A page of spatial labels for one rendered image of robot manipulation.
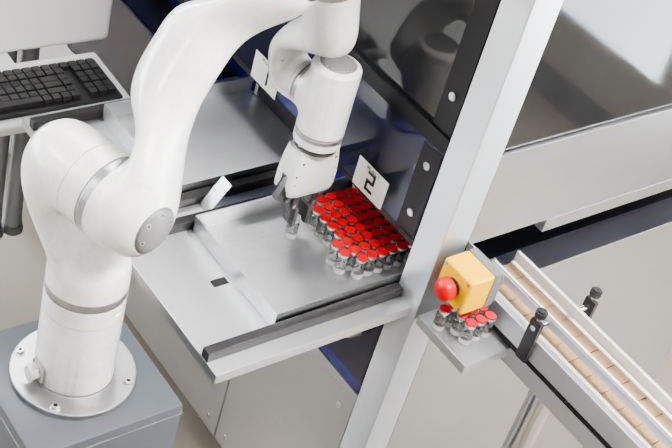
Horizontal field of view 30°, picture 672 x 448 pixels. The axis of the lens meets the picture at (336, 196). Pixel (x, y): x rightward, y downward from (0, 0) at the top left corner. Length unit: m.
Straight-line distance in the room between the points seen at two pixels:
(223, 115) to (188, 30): 0.87
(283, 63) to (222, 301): 0.41
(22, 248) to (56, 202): 1.74
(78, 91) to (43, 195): 0.90
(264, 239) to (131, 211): 0.63
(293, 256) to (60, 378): 0.52
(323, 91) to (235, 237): 0.35
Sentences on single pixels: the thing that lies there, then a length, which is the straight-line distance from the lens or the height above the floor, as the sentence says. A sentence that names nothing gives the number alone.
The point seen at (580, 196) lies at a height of 1.05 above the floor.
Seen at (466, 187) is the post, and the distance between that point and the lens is 2.01.
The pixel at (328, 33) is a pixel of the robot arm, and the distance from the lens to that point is 1.90.
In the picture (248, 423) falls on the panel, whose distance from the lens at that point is 2.78.
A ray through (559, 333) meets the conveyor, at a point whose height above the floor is 0.96.
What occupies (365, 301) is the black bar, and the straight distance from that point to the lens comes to 2.14.
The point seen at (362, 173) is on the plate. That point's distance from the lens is 2.20.
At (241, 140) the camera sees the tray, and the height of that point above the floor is 0.88.
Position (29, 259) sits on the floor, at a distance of 3.41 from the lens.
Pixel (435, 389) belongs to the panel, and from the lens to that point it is 2.44.
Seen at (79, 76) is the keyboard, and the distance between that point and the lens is 2.63.
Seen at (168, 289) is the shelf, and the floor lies 0.88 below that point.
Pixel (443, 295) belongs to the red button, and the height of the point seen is 1.00.
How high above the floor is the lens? 2.31
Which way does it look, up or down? 37 degrees down
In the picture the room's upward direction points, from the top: 17 degrees clockwise
